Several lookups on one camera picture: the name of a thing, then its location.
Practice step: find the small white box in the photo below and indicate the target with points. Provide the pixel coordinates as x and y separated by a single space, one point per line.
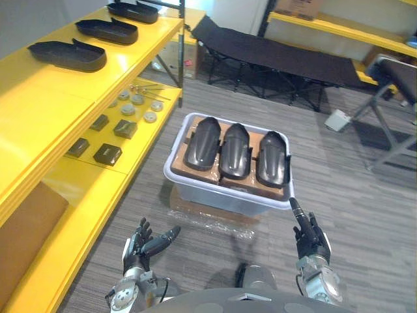
337 120

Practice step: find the small black box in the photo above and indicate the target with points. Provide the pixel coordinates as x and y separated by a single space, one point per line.
78 146
107 155
99 122
125 128

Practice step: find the yellow metal shelf unit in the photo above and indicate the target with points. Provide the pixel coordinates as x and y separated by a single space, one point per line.
49 107

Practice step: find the white panel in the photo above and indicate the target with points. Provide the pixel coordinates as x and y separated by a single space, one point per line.
238 16

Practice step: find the grey robot torso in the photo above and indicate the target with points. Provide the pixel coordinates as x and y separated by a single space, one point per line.
247 303

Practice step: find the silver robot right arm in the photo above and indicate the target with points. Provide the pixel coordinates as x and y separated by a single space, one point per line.
322 280

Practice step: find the yellow wall shelf unit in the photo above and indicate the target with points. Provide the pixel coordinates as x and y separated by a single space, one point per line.
342 31

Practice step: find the plain cardboard box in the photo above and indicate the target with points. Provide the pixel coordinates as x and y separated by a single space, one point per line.
189 58

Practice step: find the white plastic bin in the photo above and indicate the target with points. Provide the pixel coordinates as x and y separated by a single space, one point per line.
221 199

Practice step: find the grey round disc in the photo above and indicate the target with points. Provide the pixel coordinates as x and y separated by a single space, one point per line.
137 99
157 105
124 95
113 103
127 109
150 116

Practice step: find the black shelf post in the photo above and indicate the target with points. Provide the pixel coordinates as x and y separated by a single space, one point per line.
180 49

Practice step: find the grey folding bench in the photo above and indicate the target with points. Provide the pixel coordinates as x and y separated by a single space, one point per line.
394 88

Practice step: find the black folding cot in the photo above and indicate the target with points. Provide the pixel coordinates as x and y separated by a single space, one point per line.
260 55

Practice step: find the black plastic housing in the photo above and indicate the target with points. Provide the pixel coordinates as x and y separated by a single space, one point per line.
135 12
109 32
273 161
202 146
70 57
235 153

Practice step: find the cardboard box with print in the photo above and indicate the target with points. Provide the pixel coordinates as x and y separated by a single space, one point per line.
298 8

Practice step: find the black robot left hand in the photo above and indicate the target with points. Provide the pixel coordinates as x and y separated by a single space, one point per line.
140 251

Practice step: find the large brown cardboard box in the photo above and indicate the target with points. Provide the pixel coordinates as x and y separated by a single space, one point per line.
26 228

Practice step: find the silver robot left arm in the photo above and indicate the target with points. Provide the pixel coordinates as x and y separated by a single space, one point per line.
130 290

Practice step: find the metal rods with copper ends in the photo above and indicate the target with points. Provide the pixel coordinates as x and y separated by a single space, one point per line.
146 91

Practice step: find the wrapped flat cardboard base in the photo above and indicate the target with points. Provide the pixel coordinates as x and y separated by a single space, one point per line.
182 203

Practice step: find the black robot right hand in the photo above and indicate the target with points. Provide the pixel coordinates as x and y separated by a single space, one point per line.
309 239

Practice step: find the silver robot leg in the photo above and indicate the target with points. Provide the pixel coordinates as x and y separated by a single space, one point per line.
259 277

